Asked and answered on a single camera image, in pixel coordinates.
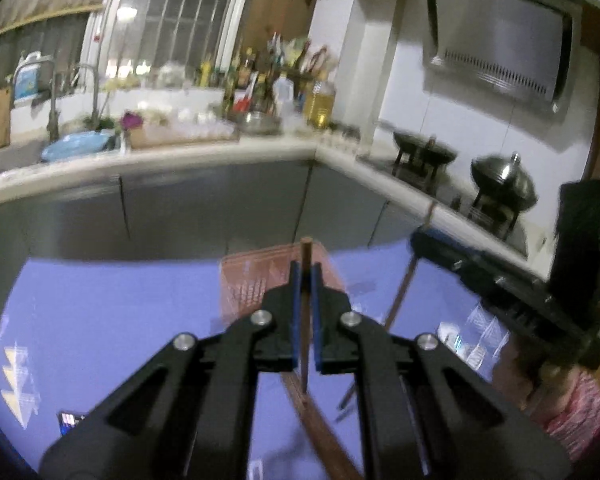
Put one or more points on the steel bowl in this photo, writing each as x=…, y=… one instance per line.
x=260, y=124

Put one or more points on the black gas stove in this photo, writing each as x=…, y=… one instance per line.
x=450, y=197

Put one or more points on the steel kitchen faucet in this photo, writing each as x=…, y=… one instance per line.
x=95, y=95
x=53, y=110

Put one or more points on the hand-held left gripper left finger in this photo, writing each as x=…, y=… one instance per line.
x=295, y=310

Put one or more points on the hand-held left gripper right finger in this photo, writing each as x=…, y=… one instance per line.
x=317, y=310

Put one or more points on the white plastic jug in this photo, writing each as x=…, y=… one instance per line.
x=283, y=92

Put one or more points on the blue plastic basin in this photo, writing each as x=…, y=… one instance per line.
x=75, y=146

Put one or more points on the yellow cooking oil bottle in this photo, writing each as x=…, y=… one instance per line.
x=320, y=105

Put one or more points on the barred kitchen window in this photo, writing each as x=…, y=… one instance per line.
x=180, y=20

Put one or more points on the blue patterned tablecloth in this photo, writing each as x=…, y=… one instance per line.
x=130, y=320

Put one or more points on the black wok with lid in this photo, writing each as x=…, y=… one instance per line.
x=505, y=185

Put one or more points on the pink perforated utensil basket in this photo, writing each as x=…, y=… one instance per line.
x=245, y=280

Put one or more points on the brown wooden chopstick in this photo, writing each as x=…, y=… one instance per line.
x=325, y=440
x=402, y=287

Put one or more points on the person's right forearm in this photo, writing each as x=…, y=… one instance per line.
x=575, y=410

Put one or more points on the purple vegetable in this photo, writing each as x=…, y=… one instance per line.
x=131, y=121

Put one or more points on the row of condiment bottles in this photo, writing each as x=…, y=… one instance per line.
x=245, y=80

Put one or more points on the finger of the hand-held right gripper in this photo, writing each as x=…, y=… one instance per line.
x=480, y=265

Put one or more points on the steel range hood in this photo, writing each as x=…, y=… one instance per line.
x=500, y=35

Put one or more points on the black smartphone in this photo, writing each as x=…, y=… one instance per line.
x=69, y=420

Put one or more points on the flat wooden cutting board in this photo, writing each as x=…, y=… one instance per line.
x=180, y=137

